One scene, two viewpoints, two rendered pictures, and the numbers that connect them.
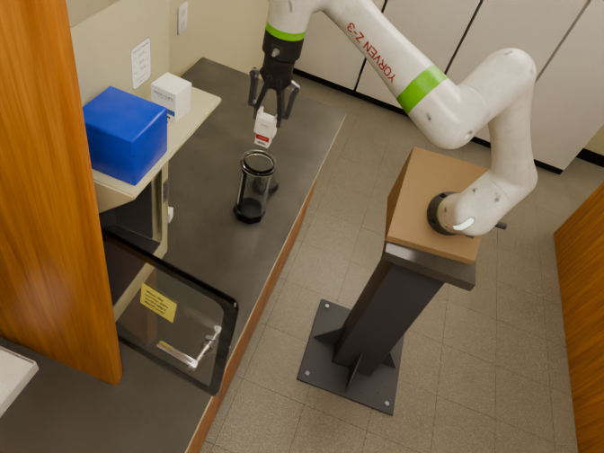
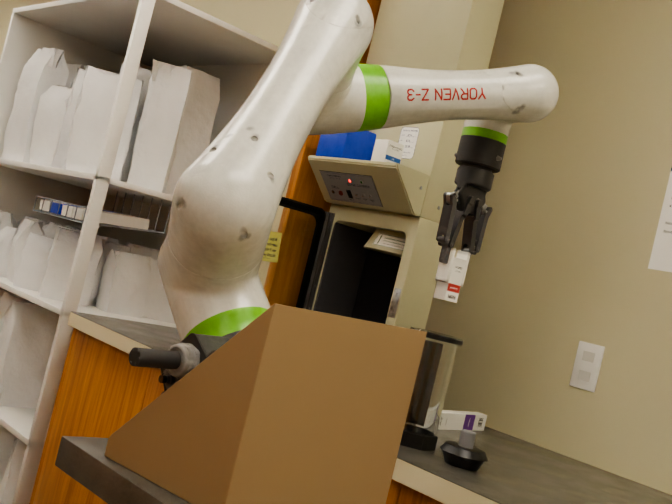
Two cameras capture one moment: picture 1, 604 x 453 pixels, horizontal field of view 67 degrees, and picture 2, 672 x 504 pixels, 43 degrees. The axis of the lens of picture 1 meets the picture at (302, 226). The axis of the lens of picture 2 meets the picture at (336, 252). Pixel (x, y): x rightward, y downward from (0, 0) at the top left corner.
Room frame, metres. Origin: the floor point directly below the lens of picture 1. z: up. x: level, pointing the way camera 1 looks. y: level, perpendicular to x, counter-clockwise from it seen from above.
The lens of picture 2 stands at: (2.04, -1.23, 1.23)
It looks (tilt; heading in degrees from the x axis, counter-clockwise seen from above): 2 degrees up; 134
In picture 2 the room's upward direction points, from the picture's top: 14 degrees clockwise
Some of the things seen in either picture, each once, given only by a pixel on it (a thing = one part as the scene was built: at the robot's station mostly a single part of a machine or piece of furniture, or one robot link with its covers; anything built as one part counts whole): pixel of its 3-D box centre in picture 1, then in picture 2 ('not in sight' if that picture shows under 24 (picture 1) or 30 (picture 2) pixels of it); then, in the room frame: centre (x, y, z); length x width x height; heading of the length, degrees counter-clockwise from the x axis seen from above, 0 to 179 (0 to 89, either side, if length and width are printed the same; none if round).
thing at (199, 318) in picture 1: (161, 321); (258, 272); (0.43, 0.20, 1.19); 0.30 x 0.01 x 0.40; 78
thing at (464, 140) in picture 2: (282, 43); (478, 155); (1.02, 0.18, 1.53); 0.12 x 0.09 x 0.06; 176
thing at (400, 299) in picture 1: (385, 306); not in sight; (1.21, -0.45, 0.45); 0.48 x 0.48 x 0.90; 88
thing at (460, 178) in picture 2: (277, 71); (471, 191); (1.02, 0.18, 1.46); 0.08 x 0.07 x 0.09; 86
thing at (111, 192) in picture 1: (154, 150); (362, 184); (0.61, 0.30, 1.46); 0.32 x 0.12 x 0.10; 176
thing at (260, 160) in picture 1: (253, 187); (424, 385); (1.02, 0.18, 1.06); 0.11 x 0.11 x 0.21
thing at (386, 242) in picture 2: not in sight; (399, 244); (0.64, 0.46, 1.34); 0.18 x 0.18 x 0.05
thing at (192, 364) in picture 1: (183, 349); not in sight; (0.39, 0.14, 1.20); 0.10 x 0.05 x 0.03; 78
